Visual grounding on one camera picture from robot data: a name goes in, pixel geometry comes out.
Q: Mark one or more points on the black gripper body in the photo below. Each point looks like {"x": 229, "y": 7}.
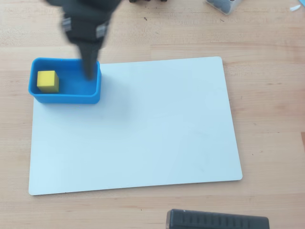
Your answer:
{"x": 84, "y": 36}

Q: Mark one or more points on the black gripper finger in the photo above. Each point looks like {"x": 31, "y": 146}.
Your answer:
{"x": 93, "y": 59}
{"x": 84, "y": 59}

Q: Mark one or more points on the yellow cube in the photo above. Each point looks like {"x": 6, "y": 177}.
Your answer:
{"x": 47, "y": 81}

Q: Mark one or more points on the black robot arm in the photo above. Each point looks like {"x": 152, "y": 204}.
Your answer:
{"x": 83, "y": 6}

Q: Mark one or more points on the blue rectangular bin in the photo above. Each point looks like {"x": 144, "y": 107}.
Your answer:
{"x": 66, "y": 96}

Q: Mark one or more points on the white rectangular mat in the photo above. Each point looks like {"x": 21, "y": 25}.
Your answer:
{"x": 143, "y": 131}

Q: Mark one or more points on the white paper scrap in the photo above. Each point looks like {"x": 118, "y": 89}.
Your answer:
{"x": 295, "y": 7}

